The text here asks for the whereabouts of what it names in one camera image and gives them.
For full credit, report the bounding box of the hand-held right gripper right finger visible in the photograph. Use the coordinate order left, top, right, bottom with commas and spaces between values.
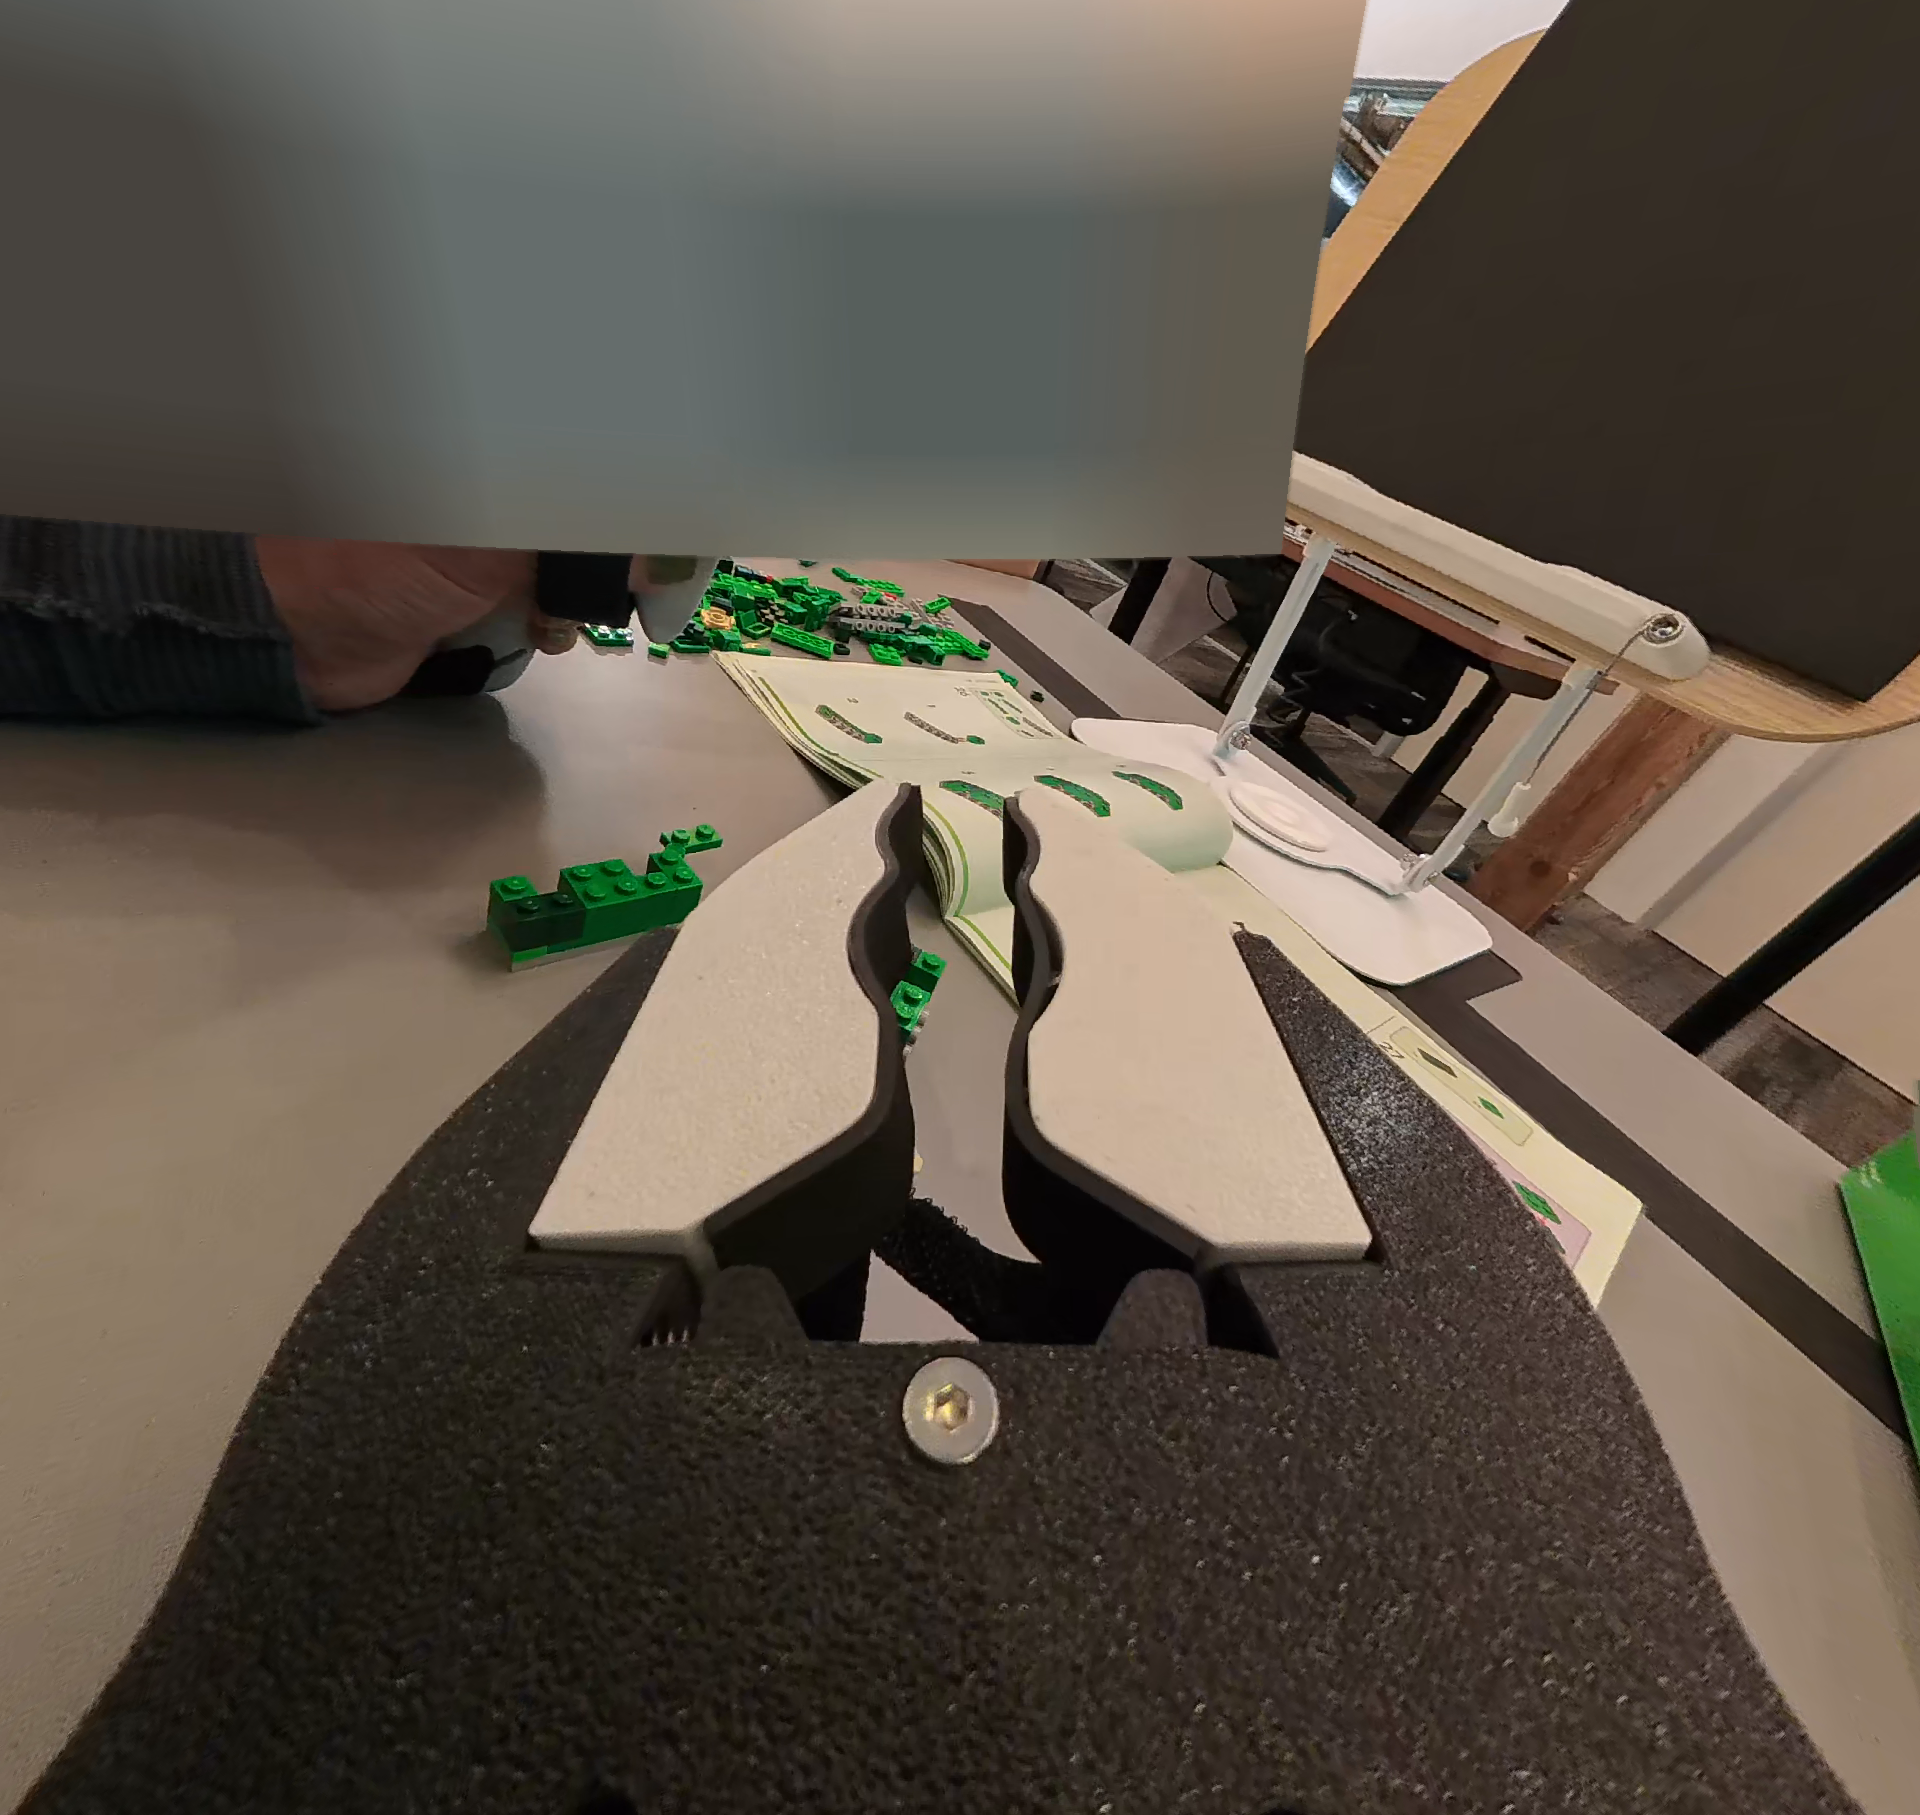
998, 789, 1376, 1353

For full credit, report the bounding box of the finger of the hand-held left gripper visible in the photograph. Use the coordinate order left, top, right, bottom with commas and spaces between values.
627, 551, 704, 649

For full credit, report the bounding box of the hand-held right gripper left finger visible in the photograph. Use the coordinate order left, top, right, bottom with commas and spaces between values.
525, 780, 924, 1344

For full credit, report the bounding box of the pile of green bricks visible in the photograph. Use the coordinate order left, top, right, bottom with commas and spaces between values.
645, 558, 999, 671

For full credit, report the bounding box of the green brick arc assembly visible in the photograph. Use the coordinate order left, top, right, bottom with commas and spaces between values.
484, 826, 726, 973

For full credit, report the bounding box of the grey desk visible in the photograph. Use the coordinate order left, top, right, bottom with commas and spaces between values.
0, 553, 1920, 1815

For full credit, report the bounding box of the person's left hand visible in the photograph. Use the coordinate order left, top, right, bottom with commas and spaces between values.
256, 536, 583, 712

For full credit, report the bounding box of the brick instruction booklet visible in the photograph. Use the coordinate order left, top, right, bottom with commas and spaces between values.
712, 643, 1645, 1308

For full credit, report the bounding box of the white folding stand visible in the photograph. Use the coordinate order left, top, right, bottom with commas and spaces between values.
1068, 454, 1712, 991

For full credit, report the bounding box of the black office chair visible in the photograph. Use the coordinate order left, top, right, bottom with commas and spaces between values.
1200, 553, 1478, 797

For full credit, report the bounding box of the black table leg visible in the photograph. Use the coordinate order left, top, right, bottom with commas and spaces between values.
1664, 808, 1920, 1055

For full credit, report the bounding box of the green box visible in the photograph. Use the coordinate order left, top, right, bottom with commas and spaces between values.
1837, 1123, 1920, 1458

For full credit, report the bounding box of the dark flat panel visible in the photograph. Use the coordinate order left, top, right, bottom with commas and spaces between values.
1293, 0, 1920, 707

